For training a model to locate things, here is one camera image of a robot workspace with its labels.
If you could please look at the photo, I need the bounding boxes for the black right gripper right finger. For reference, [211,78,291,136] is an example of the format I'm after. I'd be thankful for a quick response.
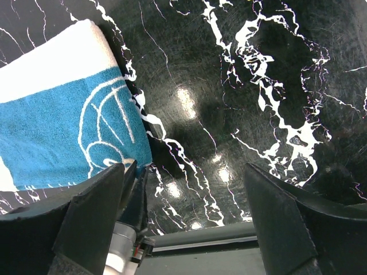
[244,163,366,274]

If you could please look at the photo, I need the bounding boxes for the teal beige Doraemon towel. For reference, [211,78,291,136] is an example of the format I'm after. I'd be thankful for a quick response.
[1,19,152,191]

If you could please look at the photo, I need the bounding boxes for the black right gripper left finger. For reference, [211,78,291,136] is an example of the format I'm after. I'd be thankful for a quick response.
[1,164,124,274]

